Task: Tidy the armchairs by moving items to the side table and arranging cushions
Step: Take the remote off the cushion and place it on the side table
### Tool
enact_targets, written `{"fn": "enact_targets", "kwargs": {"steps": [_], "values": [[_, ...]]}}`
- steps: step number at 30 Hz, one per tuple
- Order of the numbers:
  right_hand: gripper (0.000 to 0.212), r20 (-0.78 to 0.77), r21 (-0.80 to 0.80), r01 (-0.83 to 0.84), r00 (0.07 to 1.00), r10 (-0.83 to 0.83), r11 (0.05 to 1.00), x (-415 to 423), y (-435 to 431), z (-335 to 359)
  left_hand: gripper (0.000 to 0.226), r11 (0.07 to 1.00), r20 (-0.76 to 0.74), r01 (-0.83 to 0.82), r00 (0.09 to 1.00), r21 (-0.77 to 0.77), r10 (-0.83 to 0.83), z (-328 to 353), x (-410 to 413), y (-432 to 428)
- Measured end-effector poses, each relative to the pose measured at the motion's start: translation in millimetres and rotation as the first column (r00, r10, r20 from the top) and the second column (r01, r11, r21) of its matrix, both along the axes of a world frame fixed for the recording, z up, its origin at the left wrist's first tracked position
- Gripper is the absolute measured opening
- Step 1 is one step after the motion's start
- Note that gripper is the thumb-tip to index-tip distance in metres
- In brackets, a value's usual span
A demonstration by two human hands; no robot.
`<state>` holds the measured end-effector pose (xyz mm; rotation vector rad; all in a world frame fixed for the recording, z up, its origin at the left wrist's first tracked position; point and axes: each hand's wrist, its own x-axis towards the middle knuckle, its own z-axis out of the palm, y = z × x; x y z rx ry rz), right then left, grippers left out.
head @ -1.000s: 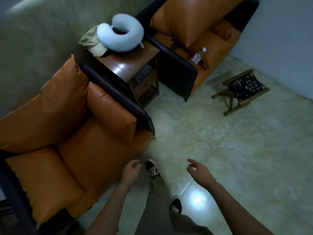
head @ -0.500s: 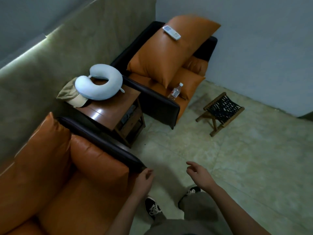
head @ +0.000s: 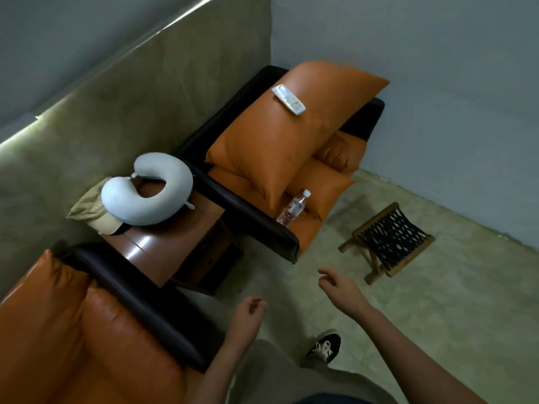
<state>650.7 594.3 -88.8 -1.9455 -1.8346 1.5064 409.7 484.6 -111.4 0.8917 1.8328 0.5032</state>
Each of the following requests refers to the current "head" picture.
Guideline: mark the large orange leather pillow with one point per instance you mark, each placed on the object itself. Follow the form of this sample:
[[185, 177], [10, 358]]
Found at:
[[278, 142]]

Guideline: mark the black armchair with pillows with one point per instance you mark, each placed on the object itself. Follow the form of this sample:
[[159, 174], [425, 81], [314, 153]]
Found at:
[[244, 214]]

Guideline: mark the clear plastic water bottle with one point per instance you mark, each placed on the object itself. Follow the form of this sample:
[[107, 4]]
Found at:
[[292, 209]]

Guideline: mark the person's right fingers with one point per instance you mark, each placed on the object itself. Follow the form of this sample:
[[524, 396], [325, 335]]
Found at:
[[327, 281]]

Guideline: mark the white remote control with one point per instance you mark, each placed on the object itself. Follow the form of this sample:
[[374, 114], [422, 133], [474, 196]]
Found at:
[[289, 100]]

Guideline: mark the brown wooden side table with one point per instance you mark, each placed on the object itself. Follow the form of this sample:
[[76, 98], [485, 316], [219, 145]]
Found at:
[[168, 243]]

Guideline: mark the black and white shoe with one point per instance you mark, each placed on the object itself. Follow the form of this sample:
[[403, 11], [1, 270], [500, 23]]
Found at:
[[325, 348]]

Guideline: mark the person's left fingers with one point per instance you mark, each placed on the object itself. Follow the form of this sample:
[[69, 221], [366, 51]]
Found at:
[[256, 306]]

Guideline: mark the grey neck pillow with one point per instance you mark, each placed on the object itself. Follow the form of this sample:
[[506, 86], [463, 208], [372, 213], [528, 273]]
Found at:
[[168, 193]]

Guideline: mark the grey trousers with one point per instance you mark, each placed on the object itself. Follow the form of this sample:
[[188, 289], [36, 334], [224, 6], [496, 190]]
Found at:
[[269, 374]]

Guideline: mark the small orange leather pillow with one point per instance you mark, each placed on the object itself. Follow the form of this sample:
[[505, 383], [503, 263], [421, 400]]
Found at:
[[343, 151], [326, 183]]

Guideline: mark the beige cap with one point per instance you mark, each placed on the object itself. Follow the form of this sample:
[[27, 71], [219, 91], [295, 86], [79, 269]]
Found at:
[[90, 208]]

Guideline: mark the person's right hand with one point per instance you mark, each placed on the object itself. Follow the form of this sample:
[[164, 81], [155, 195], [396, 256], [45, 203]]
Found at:
[[345, 294]]

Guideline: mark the wooden stool with black webbing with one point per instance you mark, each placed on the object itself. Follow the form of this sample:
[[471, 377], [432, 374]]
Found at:
[[391, 237]]

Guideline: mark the person's right forearm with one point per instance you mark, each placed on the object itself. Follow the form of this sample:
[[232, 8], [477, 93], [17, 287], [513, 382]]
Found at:
[[412, 361]]

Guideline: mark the person's left hand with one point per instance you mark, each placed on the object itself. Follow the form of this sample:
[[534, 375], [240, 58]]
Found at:
[[245, 321]]

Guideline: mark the black and orange armchair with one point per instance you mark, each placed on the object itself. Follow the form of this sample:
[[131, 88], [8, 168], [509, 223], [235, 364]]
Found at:
[[63, 332]]

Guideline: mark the person's left forearm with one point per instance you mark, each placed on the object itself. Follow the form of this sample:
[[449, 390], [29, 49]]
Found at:
[[219, 370]]

